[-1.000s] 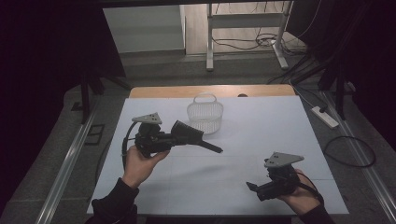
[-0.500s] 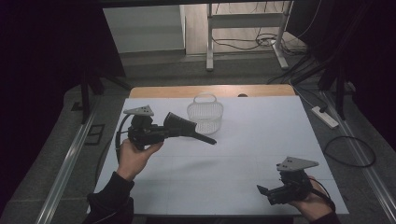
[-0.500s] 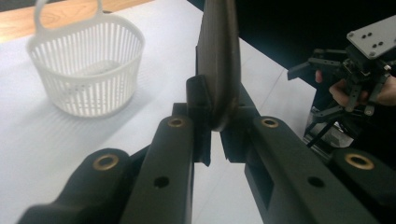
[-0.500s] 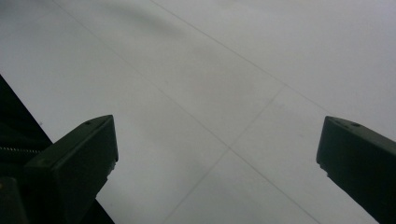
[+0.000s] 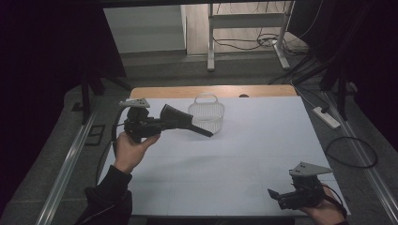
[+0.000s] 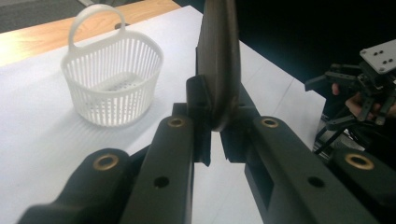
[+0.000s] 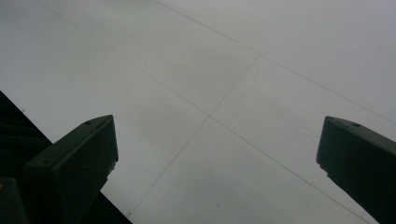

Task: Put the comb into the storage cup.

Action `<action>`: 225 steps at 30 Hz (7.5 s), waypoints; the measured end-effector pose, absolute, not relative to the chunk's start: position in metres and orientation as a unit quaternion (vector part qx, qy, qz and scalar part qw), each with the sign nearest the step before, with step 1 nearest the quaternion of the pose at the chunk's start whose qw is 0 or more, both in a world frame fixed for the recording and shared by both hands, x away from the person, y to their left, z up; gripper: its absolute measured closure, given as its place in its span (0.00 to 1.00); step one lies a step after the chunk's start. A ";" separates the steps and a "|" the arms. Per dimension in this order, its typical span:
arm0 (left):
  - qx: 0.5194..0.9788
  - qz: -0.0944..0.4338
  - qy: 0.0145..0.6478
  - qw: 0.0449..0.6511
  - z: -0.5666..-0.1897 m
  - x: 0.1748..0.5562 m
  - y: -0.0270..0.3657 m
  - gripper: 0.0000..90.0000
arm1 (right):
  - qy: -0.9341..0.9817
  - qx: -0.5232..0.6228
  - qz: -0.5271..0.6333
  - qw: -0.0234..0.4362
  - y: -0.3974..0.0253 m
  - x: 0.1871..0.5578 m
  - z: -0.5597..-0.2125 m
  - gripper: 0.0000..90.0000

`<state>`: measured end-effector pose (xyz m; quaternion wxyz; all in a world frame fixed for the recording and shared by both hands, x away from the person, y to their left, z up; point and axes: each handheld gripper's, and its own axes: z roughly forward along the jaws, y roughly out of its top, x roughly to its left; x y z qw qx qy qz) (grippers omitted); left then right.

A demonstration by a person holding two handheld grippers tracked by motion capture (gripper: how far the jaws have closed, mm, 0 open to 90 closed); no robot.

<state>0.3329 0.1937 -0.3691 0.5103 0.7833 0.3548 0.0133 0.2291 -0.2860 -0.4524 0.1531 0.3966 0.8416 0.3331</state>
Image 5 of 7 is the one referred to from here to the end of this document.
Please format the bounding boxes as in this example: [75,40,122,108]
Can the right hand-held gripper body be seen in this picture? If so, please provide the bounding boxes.
[276,161,333,210]

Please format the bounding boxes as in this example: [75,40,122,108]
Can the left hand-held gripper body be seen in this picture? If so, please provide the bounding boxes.
[118,97,163,144]

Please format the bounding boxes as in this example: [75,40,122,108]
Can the white plastic basket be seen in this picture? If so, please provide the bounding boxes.
[187,93,225,135]

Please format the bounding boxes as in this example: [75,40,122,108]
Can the person's right hand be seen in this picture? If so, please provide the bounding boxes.
[298,187,348,225]

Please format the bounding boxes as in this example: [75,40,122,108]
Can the person's left hand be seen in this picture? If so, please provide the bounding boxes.
[113,130,161,175]

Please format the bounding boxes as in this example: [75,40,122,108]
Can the wooden table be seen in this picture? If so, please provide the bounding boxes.
[130,84,298,99]

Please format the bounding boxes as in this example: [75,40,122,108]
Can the white table cover board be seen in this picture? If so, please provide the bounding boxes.
[97,96,351,218]

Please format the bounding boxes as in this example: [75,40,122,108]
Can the black tripod stand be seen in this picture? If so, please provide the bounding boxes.
[79,69,133,126]
[294,54,359,122]

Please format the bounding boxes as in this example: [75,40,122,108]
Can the white power strip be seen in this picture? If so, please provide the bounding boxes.
[313,106,342,130]

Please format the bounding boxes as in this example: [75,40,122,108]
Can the black curtain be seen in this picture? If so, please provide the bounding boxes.
[0,0,127,217]
[287,0,398,154]

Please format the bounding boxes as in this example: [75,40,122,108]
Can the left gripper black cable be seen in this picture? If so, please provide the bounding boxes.
[94,105,127,186]

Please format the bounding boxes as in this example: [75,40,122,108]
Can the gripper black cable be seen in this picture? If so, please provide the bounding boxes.
[94,105,127,186]
[321,183,349,219]

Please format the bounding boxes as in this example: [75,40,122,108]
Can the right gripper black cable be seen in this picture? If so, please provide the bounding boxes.
[321,183,349,219]

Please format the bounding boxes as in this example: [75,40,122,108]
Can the aluminium rail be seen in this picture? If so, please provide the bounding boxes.
[36,109,99,225]
[322,92,398,225]

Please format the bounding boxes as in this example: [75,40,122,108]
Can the black looped cable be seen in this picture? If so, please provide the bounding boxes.
[324,136,378,170]

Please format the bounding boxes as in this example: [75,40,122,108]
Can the white power cable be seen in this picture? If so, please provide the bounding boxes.
[290,79,317,110]

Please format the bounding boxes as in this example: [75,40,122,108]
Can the tangle of floor cables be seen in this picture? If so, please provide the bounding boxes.
[212,29,311,58]

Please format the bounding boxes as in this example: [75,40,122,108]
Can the white metal desk frame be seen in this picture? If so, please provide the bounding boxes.
[207,0,296,73]

